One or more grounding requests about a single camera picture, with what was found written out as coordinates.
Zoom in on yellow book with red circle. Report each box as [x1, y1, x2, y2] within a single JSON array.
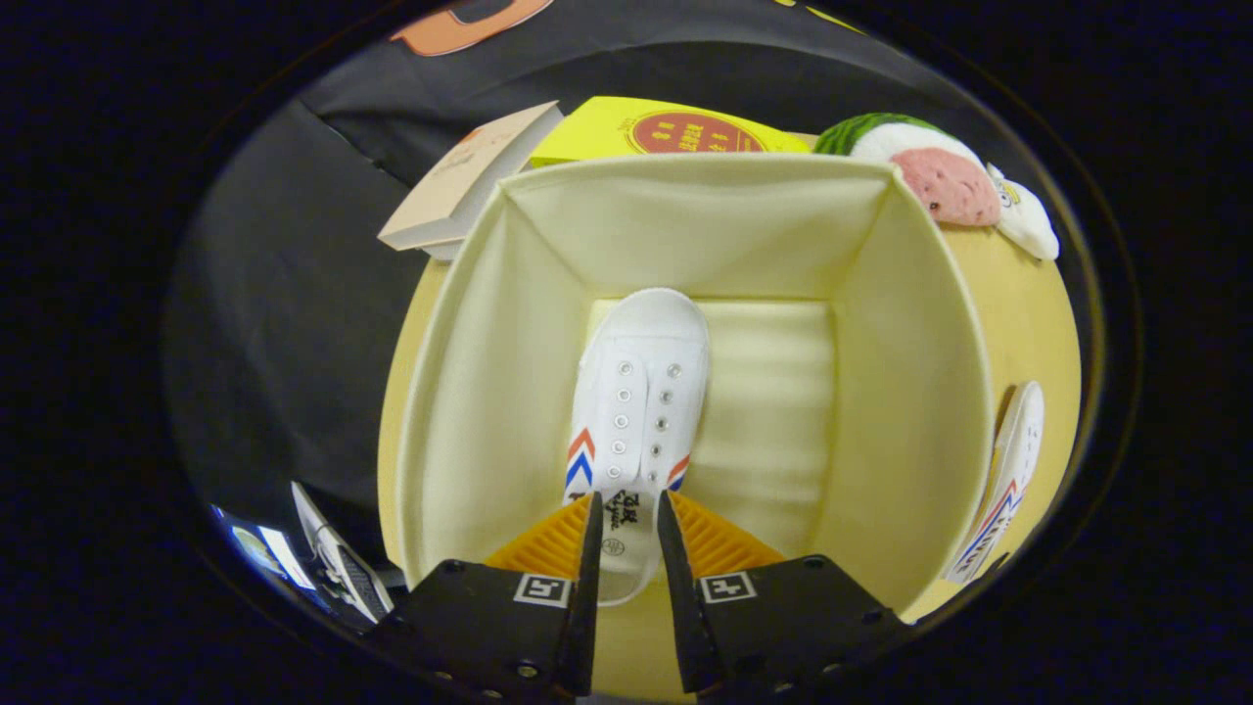
[[530, 96, 813, 169]]

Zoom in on watermelon slice plush toy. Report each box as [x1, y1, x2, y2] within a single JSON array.
[[812, 113, 1001, 228]]

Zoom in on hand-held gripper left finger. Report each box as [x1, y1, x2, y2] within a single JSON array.
[[367, 492, 604, 701]]

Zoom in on cream fabric storage box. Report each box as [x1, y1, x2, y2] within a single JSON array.
[[396, 154, 995, 620]]

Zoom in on white canvas shoe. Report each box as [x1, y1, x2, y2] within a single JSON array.
[[945, 380, 1046, 587], [566, 287, 711, 606]]

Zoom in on beige book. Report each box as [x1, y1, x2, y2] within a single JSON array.
[[378, 101, 564, 252]]

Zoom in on white keyboard device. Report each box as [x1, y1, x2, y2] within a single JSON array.
[[292, 482, 394, 624]]

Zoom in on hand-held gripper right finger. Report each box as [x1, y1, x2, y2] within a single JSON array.
[[656, 490, 911, 698]]

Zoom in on black backdrop cloth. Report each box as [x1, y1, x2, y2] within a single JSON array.
[[166, 0, 980, 579]]

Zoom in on white plush toy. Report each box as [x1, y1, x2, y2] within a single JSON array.
[[987, 163, 1060, 261]]

